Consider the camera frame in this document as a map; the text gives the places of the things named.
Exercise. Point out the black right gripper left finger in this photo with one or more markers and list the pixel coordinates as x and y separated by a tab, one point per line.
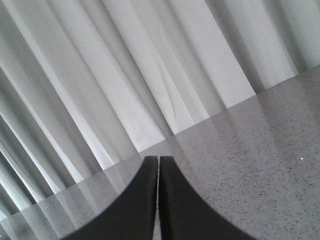
132	215

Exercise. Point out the white pleated curtain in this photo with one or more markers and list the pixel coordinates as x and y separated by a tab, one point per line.
85	84

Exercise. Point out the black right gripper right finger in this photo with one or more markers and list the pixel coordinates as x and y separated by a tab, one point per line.
184	215

